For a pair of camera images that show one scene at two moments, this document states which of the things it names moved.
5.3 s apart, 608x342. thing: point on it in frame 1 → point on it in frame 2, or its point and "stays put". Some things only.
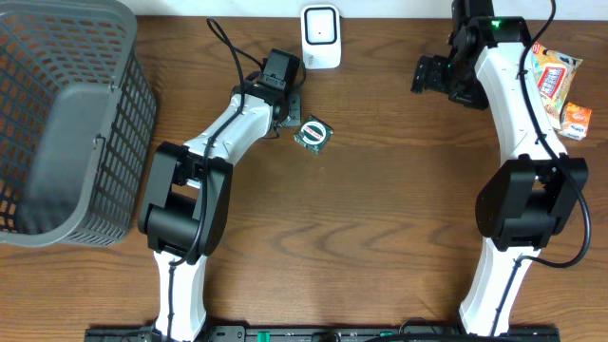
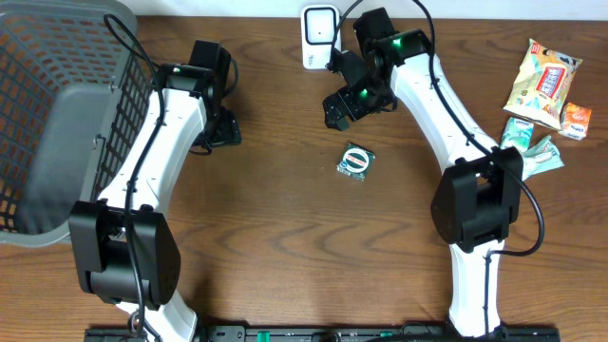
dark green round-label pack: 313,134 → 355,161
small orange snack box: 576,121 stays put
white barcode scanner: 321,36 stays put
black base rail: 328,333 stays put
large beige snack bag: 555,74 stays put
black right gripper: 471,91 → 350,106
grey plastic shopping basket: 78,107 stays put
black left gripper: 294,110 → 224,134
